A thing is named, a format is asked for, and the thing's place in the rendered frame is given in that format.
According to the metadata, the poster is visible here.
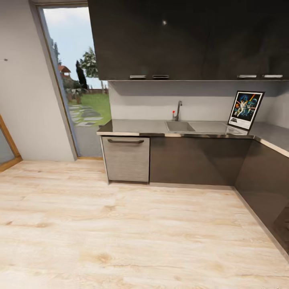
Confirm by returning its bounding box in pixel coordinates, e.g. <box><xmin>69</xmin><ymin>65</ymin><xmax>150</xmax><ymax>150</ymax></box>
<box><xmin>228</xmin><ymin>91</ymin><xmax>265</xmax><ymax>130</ymax></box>

